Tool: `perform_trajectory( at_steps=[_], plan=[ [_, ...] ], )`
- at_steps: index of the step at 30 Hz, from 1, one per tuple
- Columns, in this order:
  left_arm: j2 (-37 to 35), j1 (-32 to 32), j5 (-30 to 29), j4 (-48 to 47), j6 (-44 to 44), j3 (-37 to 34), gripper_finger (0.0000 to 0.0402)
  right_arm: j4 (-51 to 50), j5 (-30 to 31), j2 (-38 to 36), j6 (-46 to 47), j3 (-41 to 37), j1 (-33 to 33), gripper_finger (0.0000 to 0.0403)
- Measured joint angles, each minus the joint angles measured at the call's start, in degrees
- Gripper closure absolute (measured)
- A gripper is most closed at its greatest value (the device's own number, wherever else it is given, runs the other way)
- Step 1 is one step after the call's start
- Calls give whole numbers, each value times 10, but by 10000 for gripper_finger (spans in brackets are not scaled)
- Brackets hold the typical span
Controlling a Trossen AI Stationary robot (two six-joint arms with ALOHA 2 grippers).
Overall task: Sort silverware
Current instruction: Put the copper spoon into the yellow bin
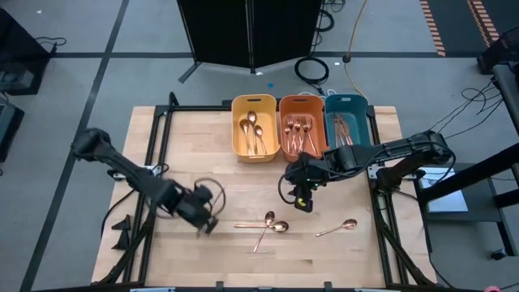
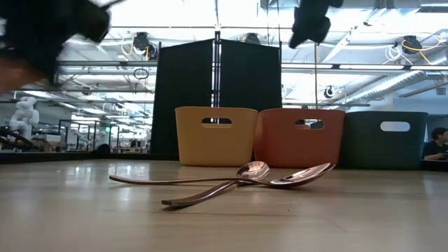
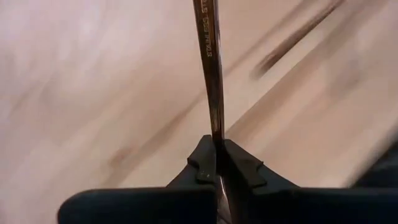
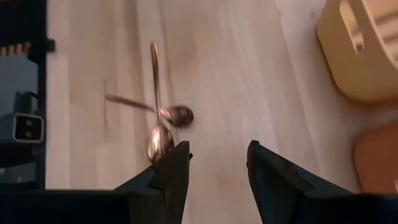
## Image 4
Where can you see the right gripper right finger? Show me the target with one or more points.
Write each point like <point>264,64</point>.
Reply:
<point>295,199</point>

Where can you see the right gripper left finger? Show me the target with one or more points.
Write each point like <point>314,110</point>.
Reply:
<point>93,207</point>

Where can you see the orange plastic bin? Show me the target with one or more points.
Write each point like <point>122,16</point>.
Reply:
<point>377,158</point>

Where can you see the rose gold spoon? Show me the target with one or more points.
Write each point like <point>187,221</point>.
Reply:
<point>180,116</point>
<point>160,143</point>

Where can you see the yellow plastic bin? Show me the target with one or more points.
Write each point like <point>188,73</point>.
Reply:
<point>367,68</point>

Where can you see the small grey camera box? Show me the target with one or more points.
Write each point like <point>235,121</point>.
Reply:
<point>28,128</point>

